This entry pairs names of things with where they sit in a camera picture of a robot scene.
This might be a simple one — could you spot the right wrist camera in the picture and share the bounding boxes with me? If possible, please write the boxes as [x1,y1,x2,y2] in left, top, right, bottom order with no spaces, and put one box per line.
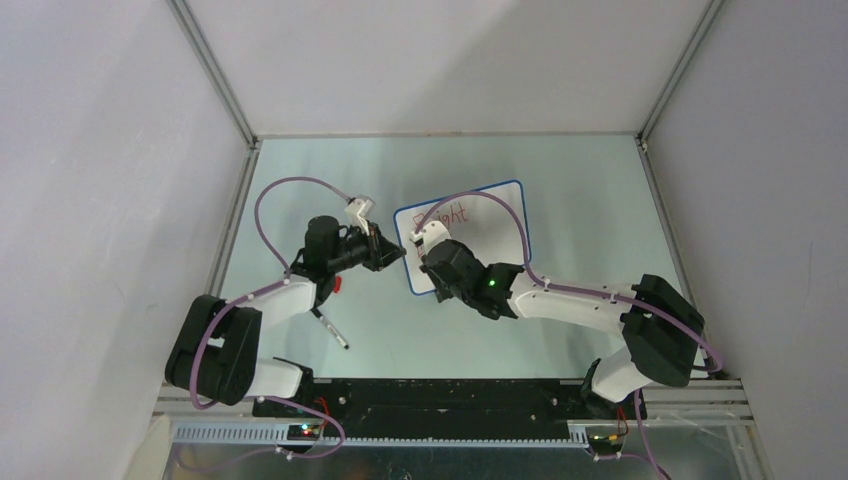
[409,221,451,258]

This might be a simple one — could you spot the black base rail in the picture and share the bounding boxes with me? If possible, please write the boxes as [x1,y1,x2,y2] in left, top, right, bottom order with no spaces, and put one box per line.
[152,377,757,450]

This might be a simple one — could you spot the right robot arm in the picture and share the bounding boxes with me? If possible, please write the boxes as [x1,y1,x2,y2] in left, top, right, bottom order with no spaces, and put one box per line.
[420,240,704,418]

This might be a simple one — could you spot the black whiteboard marker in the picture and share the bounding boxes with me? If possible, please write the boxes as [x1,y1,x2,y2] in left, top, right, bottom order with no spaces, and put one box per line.
[310,307,350,350]

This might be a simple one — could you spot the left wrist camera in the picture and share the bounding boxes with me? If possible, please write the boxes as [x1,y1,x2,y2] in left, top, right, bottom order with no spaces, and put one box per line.
[344,196,375,234]

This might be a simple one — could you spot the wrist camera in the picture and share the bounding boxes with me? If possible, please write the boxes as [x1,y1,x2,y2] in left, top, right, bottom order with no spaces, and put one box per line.
[344,196,375,234]
[409,221,451,258]

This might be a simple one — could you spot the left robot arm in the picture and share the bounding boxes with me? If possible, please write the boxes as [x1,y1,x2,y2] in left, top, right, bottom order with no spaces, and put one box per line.
[164,216,406,417]

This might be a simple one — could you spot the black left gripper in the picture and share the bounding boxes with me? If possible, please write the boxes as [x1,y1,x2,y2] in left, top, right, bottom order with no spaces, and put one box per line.
[328,219,406,273]

